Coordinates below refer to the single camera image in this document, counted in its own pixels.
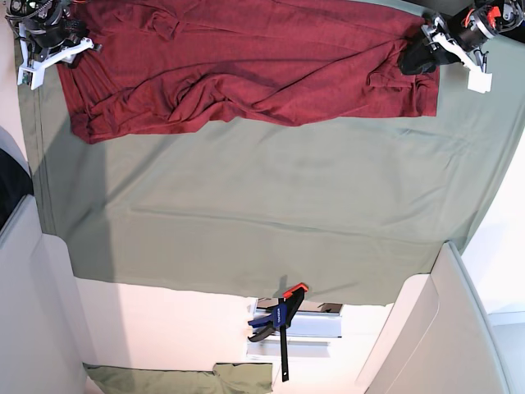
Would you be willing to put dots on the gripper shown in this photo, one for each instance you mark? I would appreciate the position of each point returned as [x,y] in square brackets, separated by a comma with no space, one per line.
[40,39]
[444,44]

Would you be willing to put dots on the red long-sleeve T-shirt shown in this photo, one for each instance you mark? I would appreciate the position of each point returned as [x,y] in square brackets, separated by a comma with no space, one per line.
[169,67]

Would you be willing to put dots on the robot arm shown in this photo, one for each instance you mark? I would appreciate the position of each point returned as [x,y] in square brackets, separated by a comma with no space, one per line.
[43,9]
[501,16]

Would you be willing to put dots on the dark navy fabric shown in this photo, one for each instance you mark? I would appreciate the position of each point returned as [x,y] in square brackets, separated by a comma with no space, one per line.
[15,184]

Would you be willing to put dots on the green table cloth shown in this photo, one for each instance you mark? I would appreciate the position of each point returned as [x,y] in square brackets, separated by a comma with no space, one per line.
[352,206]

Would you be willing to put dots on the white chair right side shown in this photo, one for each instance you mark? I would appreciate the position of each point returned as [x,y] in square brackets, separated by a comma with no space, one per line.
[438,338]

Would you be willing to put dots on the white chair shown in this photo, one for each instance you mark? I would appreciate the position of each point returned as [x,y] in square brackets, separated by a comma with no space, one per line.
[438,338]
[43,336]

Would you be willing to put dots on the blue black bar clamp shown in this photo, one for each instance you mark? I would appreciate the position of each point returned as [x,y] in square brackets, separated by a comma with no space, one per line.
[279,320]

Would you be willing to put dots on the white chair left side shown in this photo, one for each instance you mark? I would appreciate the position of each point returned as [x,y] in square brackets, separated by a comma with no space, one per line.
[43,336]

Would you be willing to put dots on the olive green cushion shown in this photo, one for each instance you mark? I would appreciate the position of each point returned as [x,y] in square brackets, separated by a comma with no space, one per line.
[222,378]

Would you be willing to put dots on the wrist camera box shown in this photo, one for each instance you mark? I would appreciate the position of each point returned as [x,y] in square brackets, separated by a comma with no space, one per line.
[29,78]
[479,82]

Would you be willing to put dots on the aluminium frame rails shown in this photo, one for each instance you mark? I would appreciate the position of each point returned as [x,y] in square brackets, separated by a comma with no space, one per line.
[314,329]

